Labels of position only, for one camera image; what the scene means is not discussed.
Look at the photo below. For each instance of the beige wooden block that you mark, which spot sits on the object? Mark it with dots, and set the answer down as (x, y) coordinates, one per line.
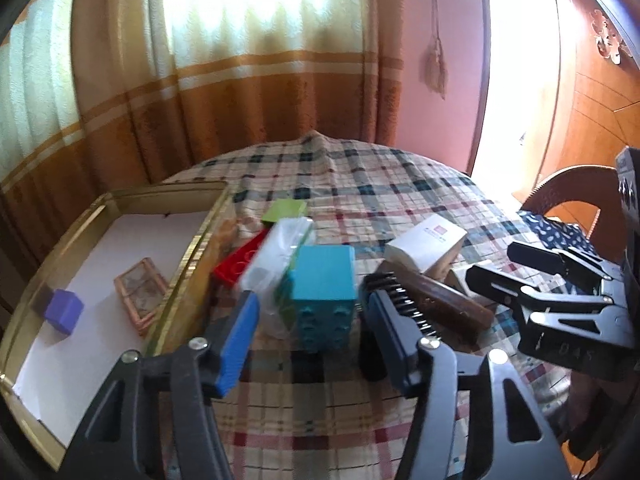
(462, 282)

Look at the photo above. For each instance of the hanging tassel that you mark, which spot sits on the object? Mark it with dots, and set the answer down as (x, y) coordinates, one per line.
(436, 70)

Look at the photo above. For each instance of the gold-rimmed tray box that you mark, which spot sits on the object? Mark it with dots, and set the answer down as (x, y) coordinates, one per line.
(100, 260)

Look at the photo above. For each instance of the red building block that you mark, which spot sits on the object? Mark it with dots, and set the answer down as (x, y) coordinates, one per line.
(237, 262)

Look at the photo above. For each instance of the green block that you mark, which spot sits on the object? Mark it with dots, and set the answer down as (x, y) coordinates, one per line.
(284, 212)

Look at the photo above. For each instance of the orange and cream curtain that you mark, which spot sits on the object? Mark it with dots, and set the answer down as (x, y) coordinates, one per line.
(225, 100)

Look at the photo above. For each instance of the white door ornament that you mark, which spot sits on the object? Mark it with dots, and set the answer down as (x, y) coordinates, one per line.
(607, 37)

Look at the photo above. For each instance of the brown wooden chair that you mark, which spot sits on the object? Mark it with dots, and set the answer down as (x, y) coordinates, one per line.
(565, 185)

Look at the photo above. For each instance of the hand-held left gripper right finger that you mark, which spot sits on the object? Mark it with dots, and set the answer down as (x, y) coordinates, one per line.
(395, 345)

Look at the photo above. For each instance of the clear plastic tissue packet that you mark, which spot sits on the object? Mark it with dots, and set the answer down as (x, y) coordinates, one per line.
(272, 260)

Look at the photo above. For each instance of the black toothed comb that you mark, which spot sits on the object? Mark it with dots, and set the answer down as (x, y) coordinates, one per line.
(372, 355)

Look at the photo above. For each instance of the blue patterned cushion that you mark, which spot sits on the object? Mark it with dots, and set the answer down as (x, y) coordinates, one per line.
(555, 232)

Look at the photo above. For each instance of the purple block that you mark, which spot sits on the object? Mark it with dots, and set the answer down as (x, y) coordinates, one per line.
(64, 311)

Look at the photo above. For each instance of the teal toy brick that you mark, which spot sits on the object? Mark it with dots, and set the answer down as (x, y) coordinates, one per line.
(320, 285)

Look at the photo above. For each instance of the orange wooden door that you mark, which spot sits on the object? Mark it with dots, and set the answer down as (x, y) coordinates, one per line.
(600, 110)

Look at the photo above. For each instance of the white box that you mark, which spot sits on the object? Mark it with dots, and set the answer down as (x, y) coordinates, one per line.
(425, 240)

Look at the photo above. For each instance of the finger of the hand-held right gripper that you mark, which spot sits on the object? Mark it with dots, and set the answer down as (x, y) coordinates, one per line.
(537, 257)
(500, 285)

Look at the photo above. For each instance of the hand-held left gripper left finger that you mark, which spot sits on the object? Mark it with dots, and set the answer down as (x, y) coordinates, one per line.
(237, 345)

